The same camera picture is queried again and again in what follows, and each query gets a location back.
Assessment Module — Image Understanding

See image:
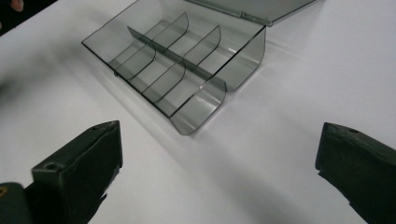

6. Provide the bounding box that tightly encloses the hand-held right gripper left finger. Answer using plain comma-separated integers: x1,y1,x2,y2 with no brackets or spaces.
24,119,123,224

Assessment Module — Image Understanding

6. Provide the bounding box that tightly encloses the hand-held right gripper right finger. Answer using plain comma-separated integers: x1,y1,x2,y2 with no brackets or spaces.
315,121,396,224

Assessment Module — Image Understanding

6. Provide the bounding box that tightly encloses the transparent grey compartment box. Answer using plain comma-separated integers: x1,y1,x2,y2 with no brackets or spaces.
81,0,318,136

